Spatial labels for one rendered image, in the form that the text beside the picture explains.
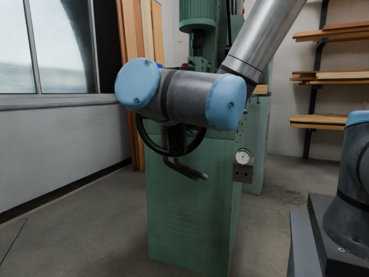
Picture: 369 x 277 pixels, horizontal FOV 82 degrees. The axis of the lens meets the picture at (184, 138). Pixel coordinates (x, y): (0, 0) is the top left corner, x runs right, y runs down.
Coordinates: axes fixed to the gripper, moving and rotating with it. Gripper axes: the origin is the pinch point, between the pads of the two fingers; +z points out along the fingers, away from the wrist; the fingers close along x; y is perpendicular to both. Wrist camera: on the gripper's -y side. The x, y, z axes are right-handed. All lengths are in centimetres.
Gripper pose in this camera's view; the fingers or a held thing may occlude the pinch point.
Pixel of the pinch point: (193, 132)
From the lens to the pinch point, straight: 69.4
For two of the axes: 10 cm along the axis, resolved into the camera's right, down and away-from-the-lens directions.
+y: 1.2, -9.9, 1.2
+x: -9.4, -0.8, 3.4
